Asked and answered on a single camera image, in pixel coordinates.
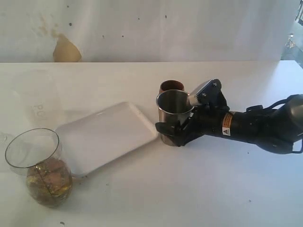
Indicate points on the wrist camera with heatsink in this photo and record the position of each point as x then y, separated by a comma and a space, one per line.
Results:
205, 93

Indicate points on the clear measuring beaker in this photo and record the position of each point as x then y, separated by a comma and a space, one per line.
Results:
36, 157

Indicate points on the white rectangular tray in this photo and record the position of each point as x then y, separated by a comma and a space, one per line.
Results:
95, 140

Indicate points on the brown pellets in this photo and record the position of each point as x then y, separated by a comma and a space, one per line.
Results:
50, 182

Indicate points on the stainless steel cup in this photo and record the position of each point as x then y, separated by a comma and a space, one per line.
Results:
173, 107

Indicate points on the brown wooden cup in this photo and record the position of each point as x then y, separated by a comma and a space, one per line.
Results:
171, 85

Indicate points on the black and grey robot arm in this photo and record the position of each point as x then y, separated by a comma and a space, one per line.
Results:
274, 129

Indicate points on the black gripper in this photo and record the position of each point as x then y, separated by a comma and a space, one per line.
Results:
206, 120

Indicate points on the translucent plastic cup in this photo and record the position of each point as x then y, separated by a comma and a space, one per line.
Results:
38, 94

